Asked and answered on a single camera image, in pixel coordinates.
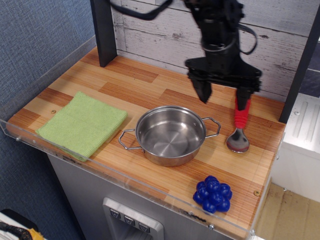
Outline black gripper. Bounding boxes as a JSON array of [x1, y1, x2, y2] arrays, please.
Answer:
[[185, 49, 262, 111]]

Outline red handled metal spoon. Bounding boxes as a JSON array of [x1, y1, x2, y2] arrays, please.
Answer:
[[226, 99, 251, 153]]

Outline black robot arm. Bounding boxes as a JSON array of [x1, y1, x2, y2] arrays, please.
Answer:
[[184, 0, 262, 111]]

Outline green cloth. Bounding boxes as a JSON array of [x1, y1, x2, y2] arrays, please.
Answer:
[[35, 91, 128, 162]]

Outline stainless steel pot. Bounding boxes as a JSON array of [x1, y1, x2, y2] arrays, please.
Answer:
[[118, 105, 221, 167]]

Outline blue toy grapes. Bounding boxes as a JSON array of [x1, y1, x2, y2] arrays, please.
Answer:
[[192, 175, 233, 214]]

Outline white side cabinet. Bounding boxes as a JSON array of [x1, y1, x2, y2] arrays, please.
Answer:
[[271, 93, 320, 202]]

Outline silver dispenser button panel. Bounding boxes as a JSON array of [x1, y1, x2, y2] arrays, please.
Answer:
[[102, 197, 165, 240]]

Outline grey toy fridge cabinet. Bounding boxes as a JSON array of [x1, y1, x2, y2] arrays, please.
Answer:
[[49, 155, 250, 240]]

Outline yellow object bottom left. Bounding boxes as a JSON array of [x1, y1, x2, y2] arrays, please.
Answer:
[[27, 228, 45, 240]]

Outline dark right upright post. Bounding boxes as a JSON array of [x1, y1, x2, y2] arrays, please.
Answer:
[[278, 5, 320, 124]]

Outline black cable loop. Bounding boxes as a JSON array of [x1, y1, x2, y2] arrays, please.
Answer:
[[109, 0, 258, 56]]

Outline clear acrylic guard rail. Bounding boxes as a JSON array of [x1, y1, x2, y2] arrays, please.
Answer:
[[0, 45, 260, 239]]

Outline black braided cable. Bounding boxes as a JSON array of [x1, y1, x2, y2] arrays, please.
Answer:
[[0, 221, 33, 240]]

